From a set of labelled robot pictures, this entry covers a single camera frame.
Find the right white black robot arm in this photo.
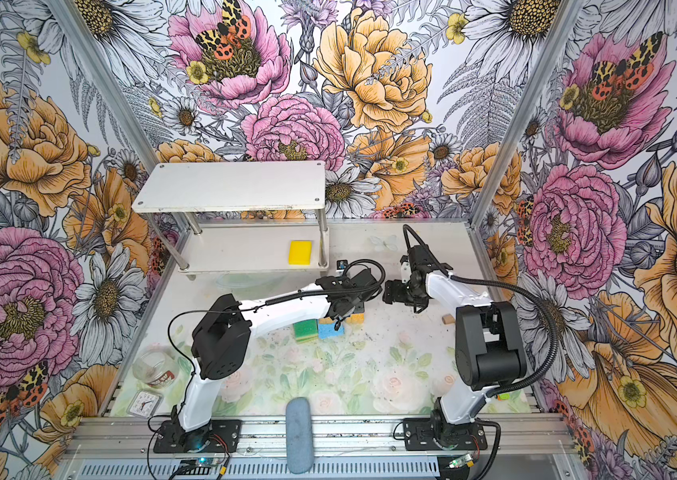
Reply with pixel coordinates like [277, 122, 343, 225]
[382, 245, 527, 450]

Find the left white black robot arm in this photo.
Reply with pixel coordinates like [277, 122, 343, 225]
[176, 263, 385, 432]

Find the white two-tier metal shelf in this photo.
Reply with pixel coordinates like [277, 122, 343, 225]
[132, 161, 330, 276]

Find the orange cellulose sponge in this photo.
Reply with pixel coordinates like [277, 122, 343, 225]
[345, 312, 365, 325]

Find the blue cellulose sponge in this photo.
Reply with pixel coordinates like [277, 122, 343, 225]
[318, 322, 344, 340]

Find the green yellow sponge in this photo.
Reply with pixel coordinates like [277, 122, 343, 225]
[292, 319, 318, 343]

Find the grey oval pad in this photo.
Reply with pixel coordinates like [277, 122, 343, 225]
[286, 397, 316, 475]

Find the clear glass bowl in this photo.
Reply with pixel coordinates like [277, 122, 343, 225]
[132, 345, 180, 389]

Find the green circuit board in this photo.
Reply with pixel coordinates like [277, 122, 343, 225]
[174, 458, 226, 476]

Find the small white alarm clock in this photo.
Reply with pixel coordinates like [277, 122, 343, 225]
[128, 390, 162, 418]

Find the right black corrugated cable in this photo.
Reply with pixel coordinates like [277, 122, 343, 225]
[402, 224, 560, 397]

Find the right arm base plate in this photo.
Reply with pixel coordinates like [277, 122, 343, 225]
[402, 417, 487, 451]

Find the left black thin cable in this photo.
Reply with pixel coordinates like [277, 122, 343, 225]
[145, 258, 387, 421]

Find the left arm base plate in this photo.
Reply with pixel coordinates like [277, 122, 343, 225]
[152, 420, 242, 454]

